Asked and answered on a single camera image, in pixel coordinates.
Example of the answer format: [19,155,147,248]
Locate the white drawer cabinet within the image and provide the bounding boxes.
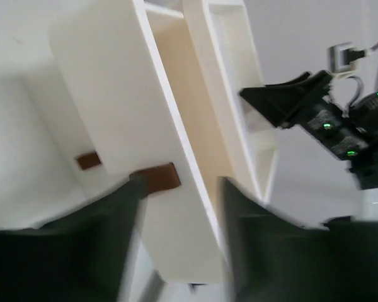
[49,1,278,284]

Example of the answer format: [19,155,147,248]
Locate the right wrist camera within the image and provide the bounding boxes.
[328,42,366,78]

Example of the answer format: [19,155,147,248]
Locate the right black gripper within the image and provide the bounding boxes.
[239,70,378,160]

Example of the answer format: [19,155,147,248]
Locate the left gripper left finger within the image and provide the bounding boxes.
[0,177,145,301]

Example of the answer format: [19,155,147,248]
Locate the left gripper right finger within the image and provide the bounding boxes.
[220,177,378,301]

